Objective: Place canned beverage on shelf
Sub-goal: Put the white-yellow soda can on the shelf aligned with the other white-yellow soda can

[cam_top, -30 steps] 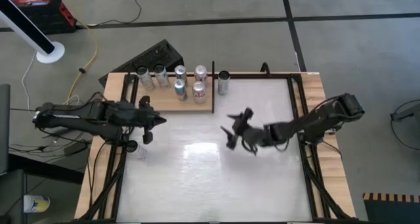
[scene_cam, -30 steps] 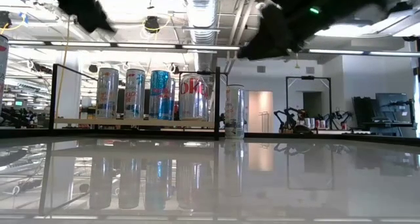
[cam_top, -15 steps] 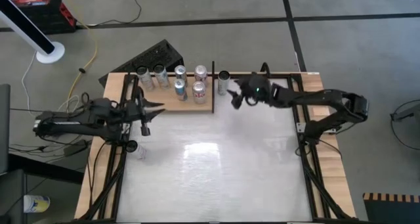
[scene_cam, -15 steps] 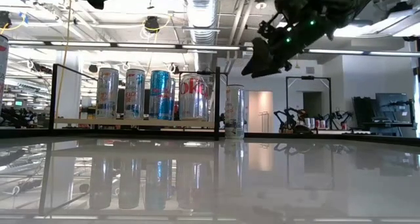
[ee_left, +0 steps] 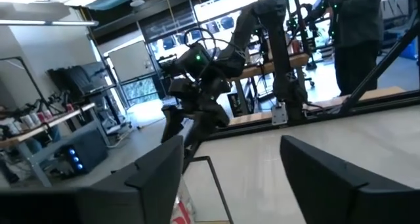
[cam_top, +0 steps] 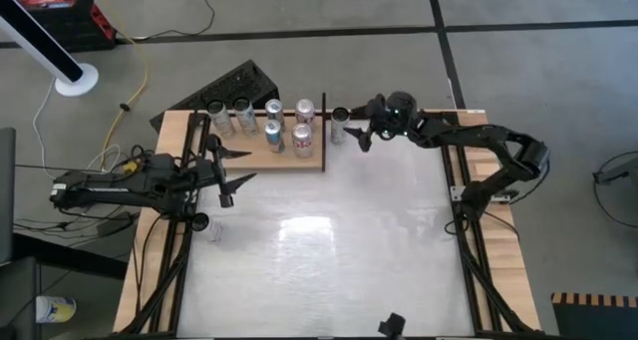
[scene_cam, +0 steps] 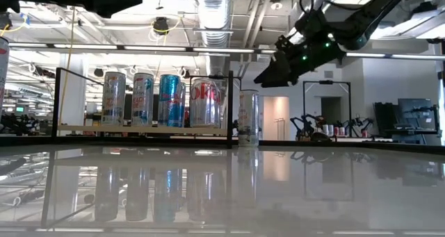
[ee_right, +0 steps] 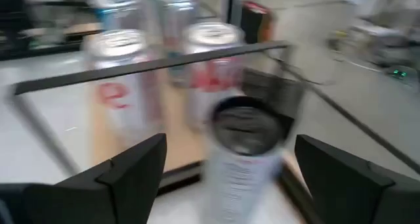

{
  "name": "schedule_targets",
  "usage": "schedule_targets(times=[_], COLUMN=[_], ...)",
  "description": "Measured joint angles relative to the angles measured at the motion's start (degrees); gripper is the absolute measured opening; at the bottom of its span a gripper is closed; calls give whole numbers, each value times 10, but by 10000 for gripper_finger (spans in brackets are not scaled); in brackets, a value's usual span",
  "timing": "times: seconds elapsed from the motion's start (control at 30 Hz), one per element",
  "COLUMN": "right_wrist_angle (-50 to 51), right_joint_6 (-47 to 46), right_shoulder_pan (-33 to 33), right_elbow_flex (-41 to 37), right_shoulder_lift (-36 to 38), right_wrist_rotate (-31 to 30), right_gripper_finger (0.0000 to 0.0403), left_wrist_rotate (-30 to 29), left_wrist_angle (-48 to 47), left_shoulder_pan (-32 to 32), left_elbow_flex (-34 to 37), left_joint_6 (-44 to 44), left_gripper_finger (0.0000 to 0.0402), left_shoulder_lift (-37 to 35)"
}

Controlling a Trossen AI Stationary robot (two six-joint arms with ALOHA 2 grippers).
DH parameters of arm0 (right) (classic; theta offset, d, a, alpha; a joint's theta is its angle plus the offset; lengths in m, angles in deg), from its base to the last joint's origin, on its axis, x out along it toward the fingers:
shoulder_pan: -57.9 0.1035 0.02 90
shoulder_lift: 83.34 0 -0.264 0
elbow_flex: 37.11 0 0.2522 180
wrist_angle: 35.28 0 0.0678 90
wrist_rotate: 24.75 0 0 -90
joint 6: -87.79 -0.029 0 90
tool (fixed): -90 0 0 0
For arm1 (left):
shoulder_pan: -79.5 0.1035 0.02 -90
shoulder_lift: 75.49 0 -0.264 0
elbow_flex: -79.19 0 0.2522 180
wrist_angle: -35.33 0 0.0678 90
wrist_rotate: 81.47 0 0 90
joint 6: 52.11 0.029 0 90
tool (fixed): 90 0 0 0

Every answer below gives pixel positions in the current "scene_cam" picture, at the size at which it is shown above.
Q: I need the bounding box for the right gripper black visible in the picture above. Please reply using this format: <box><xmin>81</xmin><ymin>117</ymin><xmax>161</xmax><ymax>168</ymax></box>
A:
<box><xmin>252</xmin><ymin>9</ymin><xmax>347</xmax><ymax>89</ymax></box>

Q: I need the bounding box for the white Celsius can orange lettering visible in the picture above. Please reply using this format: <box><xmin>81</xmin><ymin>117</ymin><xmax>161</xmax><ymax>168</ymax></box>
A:
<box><xmin>238</xmin><ymin>89</ymin><xmax>260</xmax><ymax>148</ymax></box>

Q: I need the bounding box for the silver Diet Coke can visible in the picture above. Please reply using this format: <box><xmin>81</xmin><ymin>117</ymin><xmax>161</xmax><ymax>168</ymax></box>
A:
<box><xmin>189</xmin><ymin>77</ymin><xmax>222</xmax><ymax>129</ymax></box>
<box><xmin>220</xmin><ymin>85</ymin><xmax>229</xmax><ymax>127</ymax></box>

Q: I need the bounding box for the blue silver Red Bull can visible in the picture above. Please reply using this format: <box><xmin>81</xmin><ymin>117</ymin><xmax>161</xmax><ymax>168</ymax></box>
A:
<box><xmin>158</xmin><ymin>74</ymin><xmax>182</xmax><ymax>128</ymax></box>
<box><xmin>179</xmin><ymin>82</ymin><xmax>187</xmax><ymax>128</ymax></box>

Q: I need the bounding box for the silver Tropical Vibe Celsius can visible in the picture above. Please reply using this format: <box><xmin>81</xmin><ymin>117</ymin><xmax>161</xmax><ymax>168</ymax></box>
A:
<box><xmin>101</xmin><ymin>71</ymin><xmax>127</xmax><ymax>126</ymax></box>

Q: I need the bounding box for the white Peach Vibe Celsius can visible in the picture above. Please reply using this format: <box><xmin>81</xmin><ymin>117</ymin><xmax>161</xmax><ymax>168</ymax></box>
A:
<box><xmin>131</xmin><ymin>72</ymin><xmax>155</xmax><ymax>127</ymax></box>
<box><xmin>0</xmin><ymin>36</ymin><xmax>10</xmax><ymax>115</ymax></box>

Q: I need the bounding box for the long ceiling light strip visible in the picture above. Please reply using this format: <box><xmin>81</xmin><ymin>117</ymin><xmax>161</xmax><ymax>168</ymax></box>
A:
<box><xmin>346</xmin><ymin>51</ymin><xmax>445</xmax><ymax>61</ymax></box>
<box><xmin>6</xmin><ymin>42</ymin><xmax>279</xmax><ymax>56</ymax></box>

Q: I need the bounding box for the white building column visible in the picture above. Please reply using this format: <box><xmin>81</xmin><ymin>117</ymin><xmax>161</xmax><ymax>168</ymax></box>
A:
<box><xmin>58</xmin><ymin>54</ymin><xmax>87</xmax><ymax>126</ymax></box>

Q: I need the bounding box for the black computer monitor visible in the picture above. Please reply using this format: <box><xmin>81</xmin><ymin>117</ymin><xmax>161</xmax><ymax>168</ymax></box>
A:
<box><xmin>123</xmin><ymin>93</ymin><xmax>161</xmax><ymax>124</ymax></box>

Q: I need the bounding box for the black desk monitor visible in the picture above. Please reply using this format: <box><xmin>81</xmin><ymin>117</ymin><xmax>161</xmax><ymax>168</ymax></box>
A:
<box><xmin>398</xmin><ymin>97</ymin><xmax>432</xmax><ymax>126</ymax></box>

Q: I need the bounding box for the white ceiling light panel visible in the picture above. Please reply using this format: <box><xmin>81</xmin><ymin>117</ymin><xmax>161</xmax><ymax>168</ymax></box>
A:
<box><xmin>364</xmin><ymin>7</ymin><xmax>445</xmax><ymax>40</ymax></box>

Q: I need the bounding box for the black background rig frame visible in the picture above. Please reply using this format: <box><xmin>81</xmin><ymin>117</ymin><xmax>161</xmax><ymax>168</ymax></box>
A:
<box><xmin>302</xmin><ymin>79</ymin><xmax>352</xmax><ymax>140</ymax></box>

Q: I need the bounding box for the black overhead camera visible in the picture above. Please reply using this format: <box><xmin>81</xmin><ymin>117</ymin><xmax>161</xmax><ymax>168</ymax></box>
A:
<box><xmin>152</xmin><ymin>17</ymin><xmax>170</xmax><ymax>35</ymax></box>

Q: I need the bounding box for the yellow cable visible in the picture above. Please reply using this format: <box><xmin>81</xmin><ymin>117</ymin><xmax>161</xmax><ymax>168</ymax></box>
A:
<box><xmin>58</xmin><ymin>6</ymin><xmax>76</xmax><ymax>126</ymax></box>

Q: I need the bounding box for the silver ventilation duct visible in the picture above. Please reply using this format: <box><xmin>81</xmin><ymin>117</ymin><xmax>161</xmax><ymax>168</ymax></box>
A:
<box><xmin>193</xmin><ymin>0</ymin><xmax>241</xmax><ymax>76</ymax></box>

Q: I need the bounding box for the black aluminium table frame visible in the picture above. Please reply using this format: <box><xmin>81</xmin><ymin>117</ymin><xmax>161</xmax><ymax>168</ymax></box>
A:
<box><xmin>0</xmin><ymin>135</ymin><xmax>445</xmax><ymax>155</ymax></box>

